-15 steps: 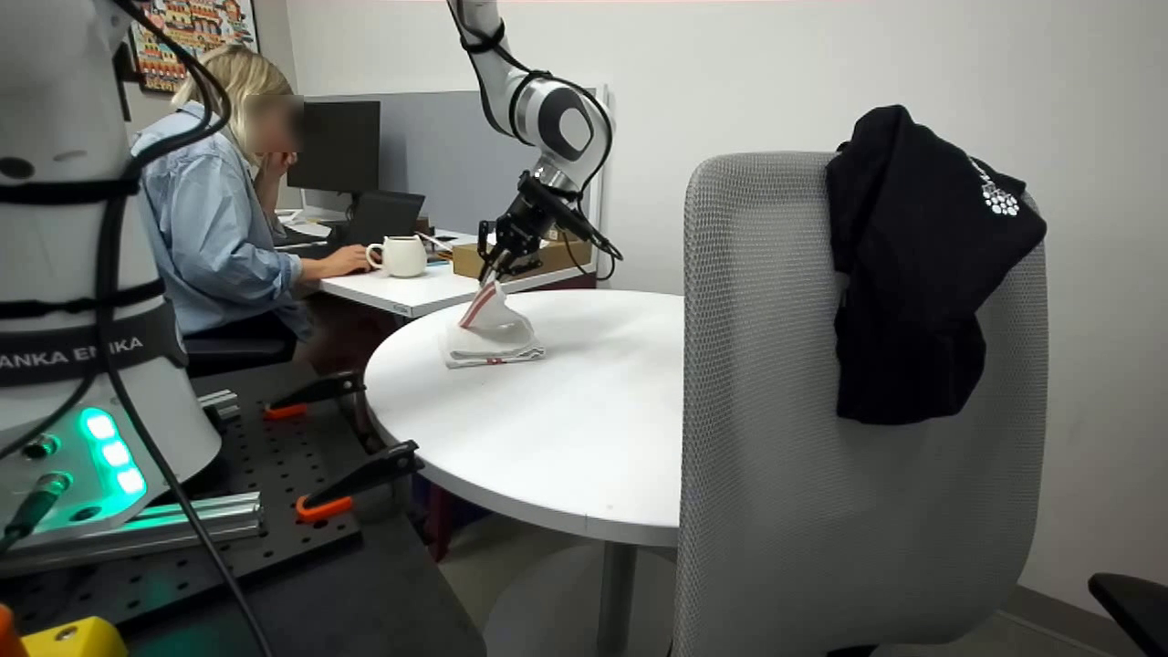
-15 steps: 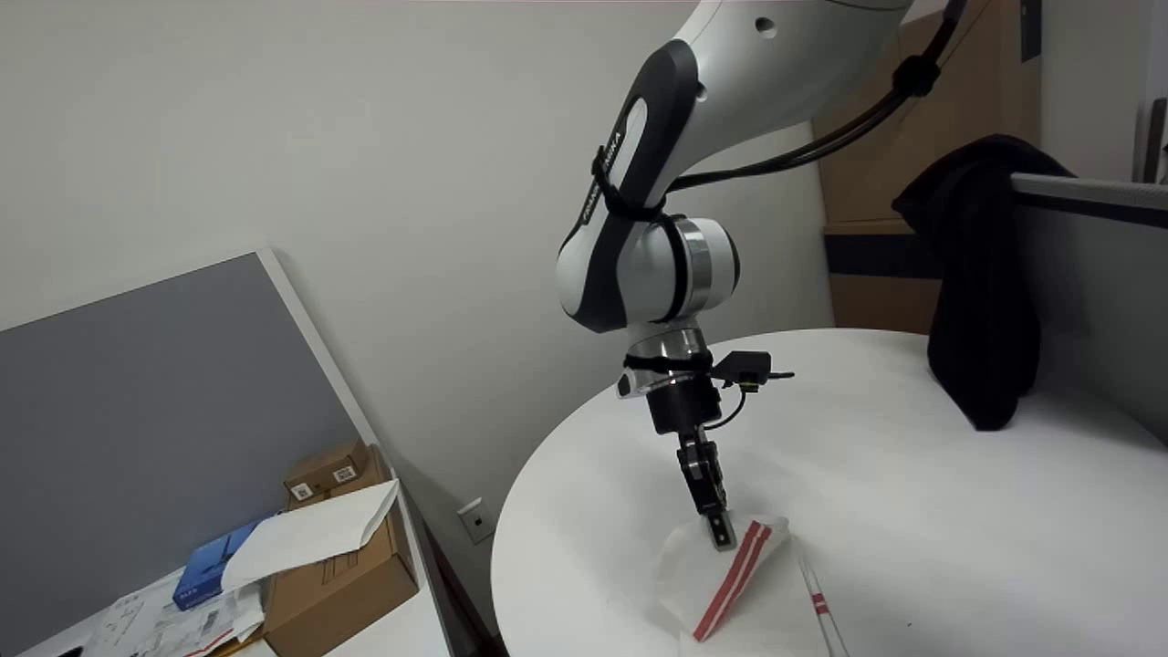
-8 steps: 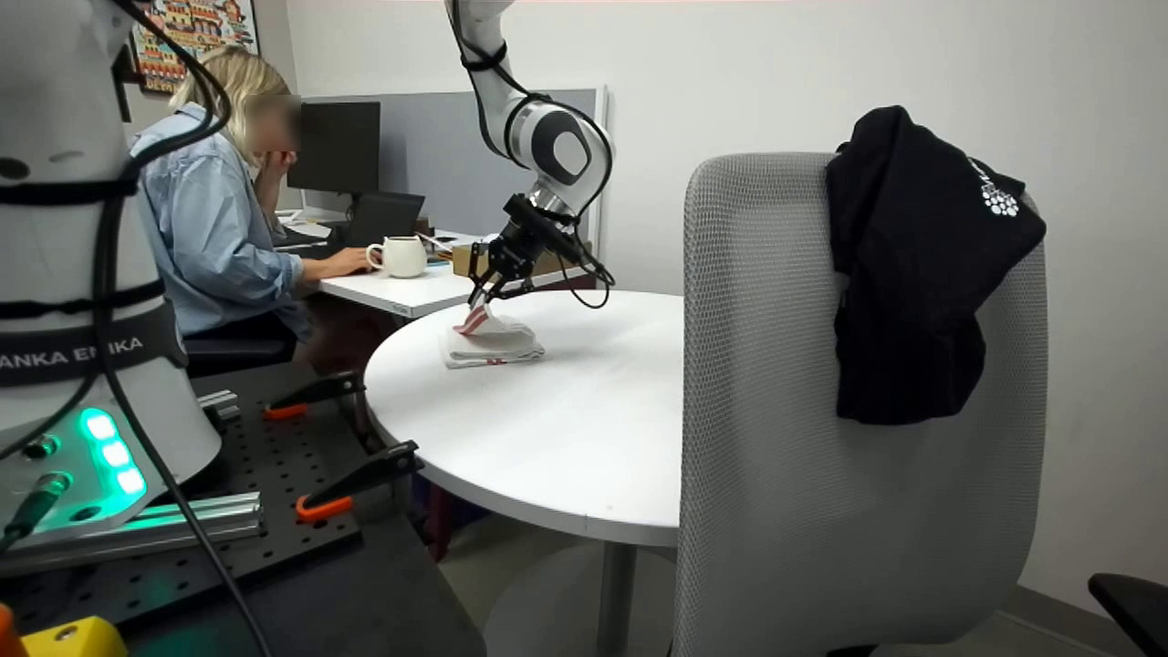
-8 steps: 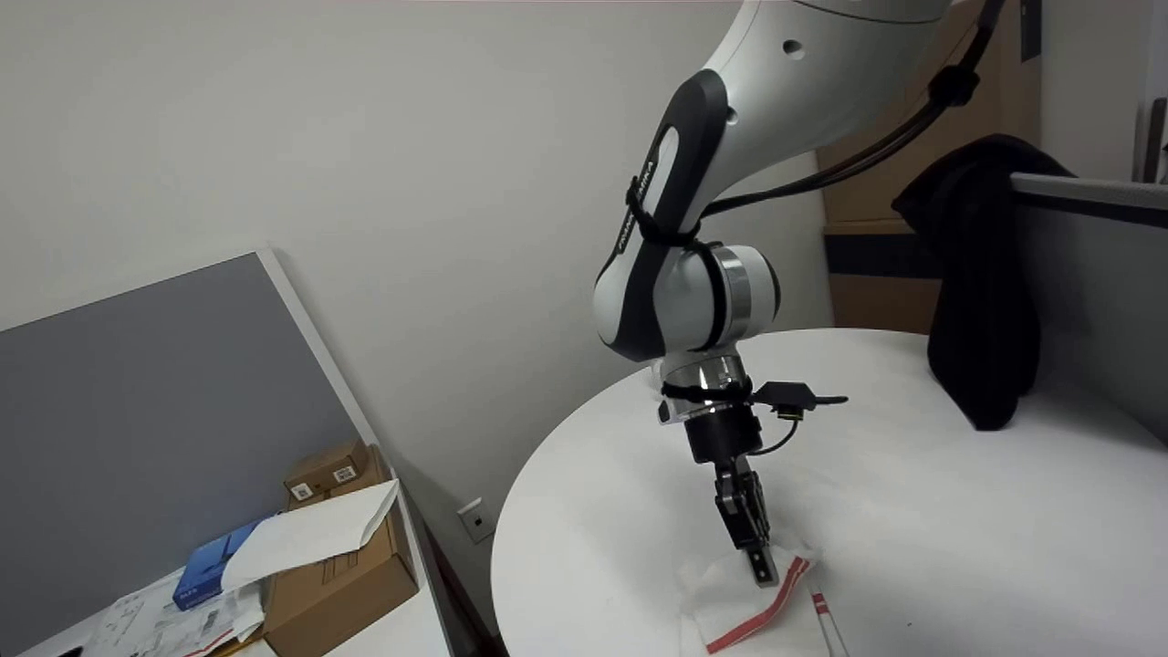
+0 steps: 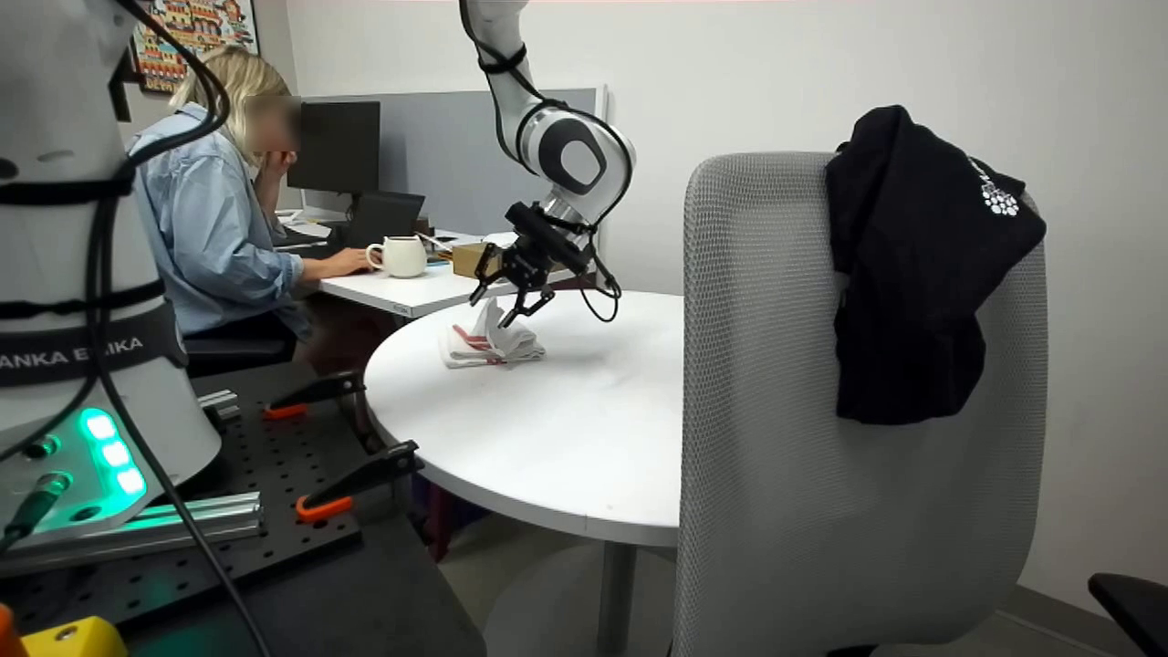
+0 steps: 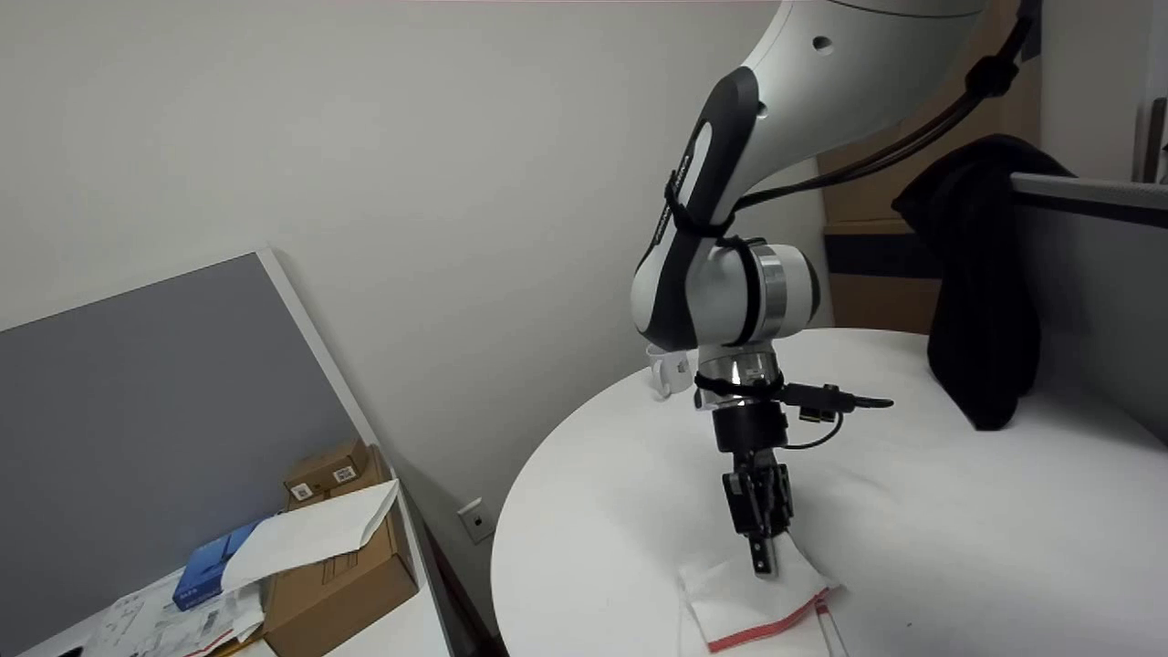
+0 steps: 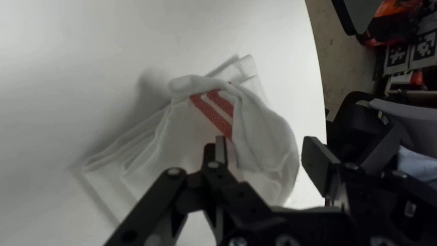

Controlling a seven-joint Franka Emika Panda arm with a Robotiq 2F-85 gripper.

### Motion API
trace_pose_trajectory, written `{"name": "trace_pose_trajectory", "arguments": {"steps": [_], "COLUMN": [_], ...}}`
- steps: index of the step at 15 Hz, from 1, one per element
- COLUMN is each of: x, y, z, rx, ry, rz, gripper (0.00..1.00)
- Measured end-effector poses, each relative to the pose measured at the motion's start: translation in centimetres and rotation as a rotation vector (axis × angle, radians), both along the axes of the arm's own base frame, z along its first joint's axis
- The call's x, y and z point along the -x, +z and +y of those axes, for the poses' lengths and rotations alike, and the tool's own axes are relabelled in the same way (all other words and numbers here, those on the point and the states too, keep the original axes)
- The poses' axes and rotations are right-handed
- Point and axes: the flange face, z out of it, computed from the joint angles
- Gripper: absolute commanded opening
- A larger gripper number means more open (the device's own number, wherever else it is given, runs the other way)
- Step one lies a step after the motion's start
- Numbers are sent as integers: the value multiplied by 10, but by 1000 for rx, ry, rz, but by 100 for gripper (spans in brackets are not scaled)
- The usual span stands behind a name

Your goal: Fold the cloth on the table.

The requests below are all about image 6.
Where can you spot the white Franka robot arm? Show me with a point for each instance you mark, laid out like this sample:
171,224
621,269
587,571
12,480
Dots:
851,74

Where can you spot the scattered white papers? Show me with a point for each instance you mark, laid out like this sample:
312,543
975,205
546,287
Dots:
147,621

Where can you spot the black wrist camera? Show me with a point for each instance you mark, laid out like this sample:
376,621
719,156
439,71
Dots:
833,398

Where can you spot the black garment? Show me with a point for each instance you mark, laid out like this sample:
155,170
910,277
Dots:
988,280

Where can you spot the brown wooden board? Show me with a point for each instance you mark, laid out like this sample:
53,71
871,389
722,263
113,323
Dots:
871,304

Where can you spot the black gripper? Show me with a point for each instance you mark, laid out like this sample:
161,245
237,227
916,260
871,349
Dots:
752,488

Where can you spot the large cardboard box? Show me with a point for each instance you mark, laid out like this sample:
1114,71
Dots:
340,587

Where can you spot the blue plastic bag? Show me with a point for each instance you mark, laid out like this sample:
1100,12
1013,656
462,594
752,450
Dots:
213,566

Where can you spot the white paper sheet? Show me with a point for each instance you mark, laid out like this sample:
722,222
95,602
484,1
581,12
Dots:
315,530

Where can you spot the grey desk partition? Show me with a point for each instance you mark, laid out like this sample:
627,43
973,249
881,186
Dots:
147,439

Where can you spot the white cloth with red stripe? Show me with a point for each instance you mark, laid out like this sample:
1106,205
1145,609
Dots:
741,603

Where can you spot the small cardboard box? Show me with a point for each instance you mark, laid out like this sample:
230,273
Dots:
334,478

